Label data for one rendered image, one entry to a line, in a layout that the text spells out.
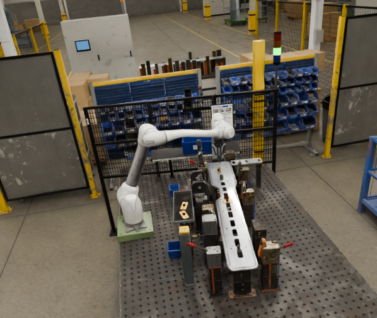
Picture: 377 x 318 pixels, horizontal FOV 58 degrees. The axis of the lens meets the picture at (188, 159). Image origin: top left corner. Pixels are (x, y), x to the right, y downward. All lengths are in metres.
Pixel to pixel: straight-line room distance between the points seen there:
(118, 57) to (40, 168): 4.95
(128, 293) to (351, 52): 4.12
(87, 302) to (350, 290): 2.25
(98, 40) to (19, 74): 4.85
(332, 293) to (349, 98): 3.46
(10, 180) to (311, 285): 3.89
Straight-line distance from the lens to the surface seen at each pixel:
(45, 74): 4.40
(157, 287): 2.50
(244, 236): 2.35
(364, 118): 5.72
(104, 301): 3.48
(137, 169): 2.89
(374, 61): 5.47
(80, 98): 6.80
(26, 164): 4.87
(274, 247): 2.19
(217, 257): 2.17
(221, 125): 2.71
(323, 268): 2.64
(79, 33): 9.13
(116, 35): 9.08
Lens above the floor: 2.52
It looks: 27 degrees down
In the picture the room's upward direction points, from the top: 6 degrees counter-clockwise
